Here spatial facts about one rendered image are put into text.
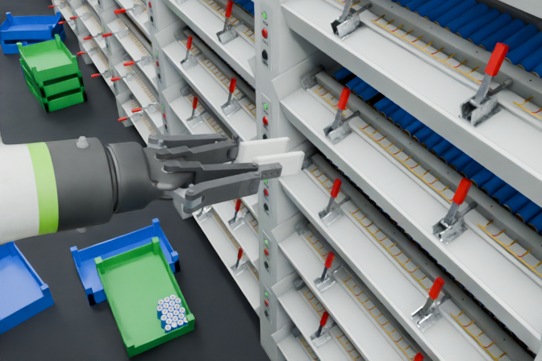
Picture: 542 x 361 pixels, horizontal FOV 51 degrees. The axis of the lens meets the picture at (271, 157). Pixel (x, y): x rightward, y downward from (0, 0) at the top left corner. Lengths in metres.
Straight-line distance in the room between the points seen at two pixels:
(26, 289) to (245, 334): 0.73
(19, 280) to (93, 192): 1.49
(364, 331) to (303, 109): 0.44
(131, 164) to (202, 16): 0.86
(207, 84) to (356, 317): 0.71
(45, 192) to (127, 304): 1.27
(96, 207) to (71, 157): 0.05
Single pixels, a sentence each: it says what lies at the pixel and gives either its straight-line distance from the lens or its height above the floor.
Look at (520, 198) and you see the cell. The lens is 0.82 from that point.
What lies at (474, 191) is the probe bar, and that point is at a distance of 0.82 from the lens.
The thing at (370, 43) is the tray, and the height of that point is 1.07.
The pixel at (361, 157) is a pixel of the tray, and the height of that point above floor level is 0.88.
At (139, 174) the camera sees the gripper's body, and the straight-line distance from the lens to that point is 0.60.
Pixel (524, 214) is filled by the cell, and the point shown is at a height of 0.93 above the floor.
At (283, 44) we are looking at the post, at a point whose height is 0.99.
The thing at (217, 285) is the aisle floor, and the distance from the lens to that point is 1.88.
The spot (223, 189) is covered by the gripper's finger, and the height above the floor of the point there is 1.03.
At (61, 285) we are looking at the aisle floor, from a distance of 1.99.
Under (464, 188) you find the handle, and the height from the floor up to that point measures 0.96.
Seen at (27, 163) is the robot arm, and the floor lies 1.10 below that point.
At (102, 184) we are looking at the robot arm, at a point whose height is 1.07.
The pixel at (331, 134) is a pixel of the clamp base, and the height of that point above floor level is 0.90.
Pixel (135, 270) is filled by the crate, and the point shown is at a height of 0.07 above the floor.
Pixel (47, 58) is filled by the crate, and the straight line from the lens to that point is 3.01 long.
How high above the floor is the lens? 1.42
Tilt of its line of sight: 37 degrees down
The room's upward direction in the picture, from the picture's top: straight up
